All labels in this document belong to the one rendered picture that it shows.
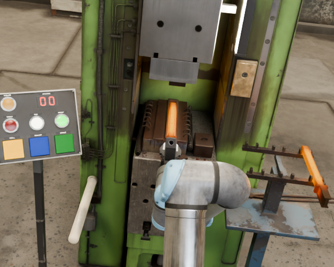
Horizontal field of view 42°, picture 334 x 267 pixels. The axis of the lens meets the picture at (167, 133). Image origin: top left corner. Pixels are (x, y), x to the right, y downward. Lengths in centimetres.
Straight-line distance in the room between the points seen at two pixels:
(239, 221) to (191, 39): 79
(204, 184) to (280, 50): 97
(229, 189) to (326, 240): 212
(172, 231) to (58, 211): 197
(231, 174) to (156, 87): 126
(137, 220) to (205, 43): 92
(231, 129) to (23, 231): 152
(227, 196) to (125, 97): 99
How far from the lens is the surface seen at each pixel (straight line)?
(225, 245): 254
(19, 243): 286
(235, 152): 216
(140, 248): 228
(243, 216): 195
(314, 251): 311
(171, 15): 173
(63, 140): 183
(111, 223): 245
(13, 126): 182
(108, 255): 262
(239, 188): 119
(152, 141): 195
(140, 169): 197
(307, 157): 195
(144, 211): 211
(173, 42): 176
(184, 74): 181
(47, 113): 183
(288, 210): 207
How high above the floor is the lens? 196
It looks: 29 degrees down
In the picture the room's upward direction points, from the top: 7 degrees clockwise
